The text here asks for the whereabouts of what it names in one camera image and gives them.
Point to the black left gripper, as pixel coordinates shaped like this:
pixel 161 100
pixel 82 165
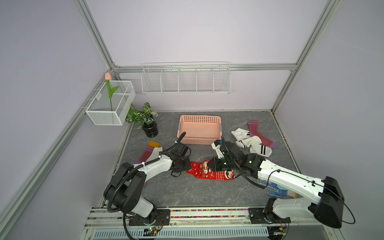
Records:
pixel 187 166

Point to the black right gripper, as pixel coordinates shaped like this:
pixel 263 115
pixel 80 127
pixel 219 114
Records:
pixel 213 166

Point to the red christmas sock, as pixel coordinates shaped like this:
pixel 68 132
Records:
pixel 218 176
pixel 201 171

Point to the white sock black stripes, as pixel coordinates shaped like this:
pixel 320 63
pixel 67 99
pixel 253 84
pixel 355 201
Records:
pixel 255 146

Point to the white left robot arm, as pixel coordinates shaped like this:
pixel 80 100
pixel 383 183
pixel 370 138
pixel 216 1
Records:
pixel 124 191

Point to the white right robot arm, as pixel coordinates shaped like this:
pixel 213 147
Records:
pixel 319 199

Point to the plain white sock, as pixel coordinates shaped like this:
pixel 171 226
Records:
pixel 240 134

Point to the purple striped sock left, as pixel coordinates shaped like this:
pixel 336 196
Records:
pixel 147 152

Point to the purple striped sock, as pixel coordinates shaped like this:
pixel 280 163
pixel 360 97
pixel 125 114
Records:
pixel 147 152
pixel 253 128

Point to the pink plastic basket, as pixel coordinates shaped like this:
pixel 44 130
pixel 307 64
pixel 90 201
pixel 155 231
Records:
pixel 200 129

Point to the purple striped sock right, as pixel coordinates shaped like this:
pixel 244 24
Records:
pixel 253 128

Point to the potted green plant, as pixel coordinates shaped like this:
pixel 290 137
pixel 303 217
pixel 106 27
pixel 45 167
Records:
pixel 144 117

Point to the pink artificial tulip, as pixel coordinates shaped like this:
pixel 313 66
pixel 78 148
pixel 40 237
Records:
pixel 111 91

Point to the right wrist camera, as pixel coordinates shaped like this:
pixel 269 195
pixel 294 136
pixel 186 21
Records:
pixel 216 147

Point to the white wire wall shelf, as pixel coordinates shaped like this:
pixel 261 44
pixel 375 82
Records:
pixel 186 78

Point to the white mesh wall box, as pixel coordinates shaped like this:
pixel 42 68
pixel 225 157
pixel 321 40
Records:
pixel 99 111

